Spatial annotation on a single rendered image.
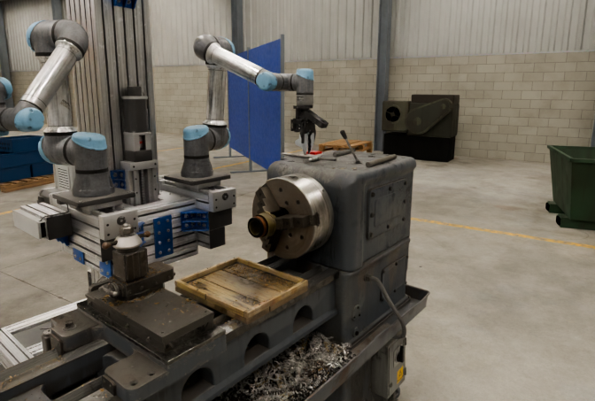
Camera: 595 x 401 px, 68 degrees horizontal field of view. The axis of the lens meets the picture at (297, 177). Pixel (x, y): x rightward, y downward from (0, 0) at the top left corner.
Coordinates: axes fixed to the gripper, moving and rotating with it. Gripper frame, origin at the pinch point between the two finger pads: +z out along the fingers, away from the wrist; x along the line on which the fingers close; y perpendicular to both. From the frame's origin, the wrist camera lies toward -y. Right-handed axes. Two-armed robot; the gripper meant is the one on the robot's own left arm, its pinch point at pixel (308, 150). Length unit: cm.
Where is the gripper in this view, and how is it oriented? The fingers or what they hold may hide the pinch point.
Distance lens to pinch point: 194.2
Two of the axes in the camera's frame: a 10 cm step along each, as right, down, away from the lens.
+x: -6.3, 1.5, -7.6
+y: -7.8, -1.3, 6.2
